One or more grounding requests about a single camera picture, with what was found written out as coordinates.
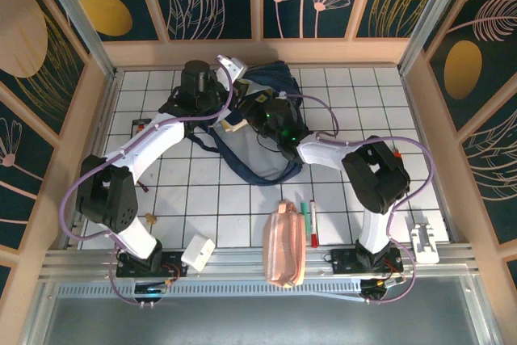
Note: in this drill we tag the red and black plug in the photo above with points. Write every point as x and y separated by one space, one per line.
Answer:
398 154

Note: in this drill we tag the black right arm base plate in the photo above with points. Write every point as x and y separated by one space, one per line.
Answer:
343 260

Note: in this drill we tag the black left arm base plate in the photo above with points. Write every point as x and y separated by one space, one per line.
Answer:
173 264

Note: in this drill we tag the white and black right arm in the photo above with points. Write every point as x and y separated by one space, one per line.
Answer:
375 175

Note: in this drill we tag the red and white marker pen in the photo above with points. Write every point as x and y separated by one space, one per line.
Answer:
313 220

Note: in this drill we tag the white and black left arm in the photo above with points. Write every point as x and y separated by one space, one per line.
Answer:
157 143

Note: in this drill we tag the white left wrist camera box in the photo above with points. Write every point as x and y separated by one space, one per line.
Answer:
236 66

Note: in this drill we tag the navy blue student backpack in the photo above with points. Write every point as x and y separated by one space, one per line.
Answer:
258 159

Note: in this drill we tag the green marker pen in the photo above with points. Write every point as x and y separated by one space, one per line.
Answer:
305 215

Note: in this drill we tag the grey metal tray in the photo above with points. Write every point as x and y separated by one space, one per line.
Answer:
258 325

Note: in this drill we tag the aluminium frame post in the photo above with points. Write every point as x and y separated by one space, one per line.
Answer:
432 13
76 18

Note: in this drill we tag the small tan object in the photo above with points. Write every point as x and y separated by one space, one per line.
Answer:
150 219

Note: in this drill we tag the white plastic bracket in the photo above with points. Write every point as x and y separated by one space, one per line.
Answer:
424 252

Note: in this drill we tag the white plastic box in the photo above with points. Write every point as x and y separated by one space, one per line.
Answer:
198 254

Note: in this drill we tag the pink striped pencil case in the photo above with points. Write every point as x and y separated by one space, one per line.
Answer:
284 244

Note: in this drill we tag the aluminium frame rail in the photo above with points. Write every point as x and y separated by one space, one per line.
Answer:
250 260

